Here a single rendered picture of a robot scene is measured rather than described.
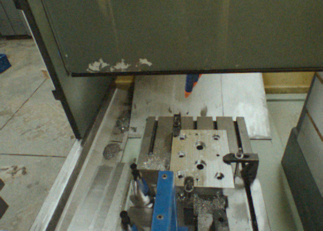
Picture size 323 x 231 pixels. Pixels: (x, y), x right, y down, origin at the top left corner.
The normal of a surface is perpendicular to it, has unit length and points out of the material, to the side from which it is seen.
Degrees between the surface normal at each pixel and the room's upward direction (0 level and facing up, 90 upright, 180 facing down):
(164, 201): 0
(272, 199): 0
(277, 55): 90
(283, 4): 90
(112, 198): 8
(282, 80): 90
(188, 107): 24
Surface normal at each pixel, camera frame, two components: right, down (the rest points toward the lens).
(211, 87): -0.13, -0.46
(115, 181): -0.07, -0.86
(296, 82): -0.11, 0.62
